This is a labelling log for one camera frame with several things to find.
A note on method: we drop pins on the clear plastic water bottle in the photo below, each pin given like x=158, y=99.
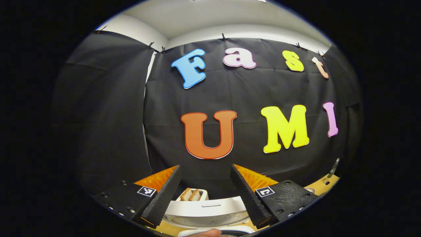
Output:
x=333, y=169

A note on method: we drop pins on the white toaster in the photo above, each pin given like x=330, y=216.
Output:
x=204, y=194

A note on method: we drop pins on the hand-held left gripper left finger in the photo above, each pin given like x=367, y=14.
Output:
x=162, y=200

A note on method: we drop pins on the toasted bread slice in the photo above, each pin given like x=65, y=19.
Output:
x=195, y=195
x=185, y=194

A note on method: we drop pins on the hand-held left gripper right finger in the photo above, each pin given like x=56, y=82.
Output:
x=248, y=199

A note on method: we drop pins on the black backdrop cloth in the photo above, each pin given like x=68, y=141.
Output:
x=250, y=92

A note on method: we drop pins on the white rice cooker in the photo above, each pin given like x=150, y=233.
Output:
x=204, y=210

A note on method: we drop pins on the white round plate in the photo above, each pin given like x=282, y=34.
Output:
x=310, y=190

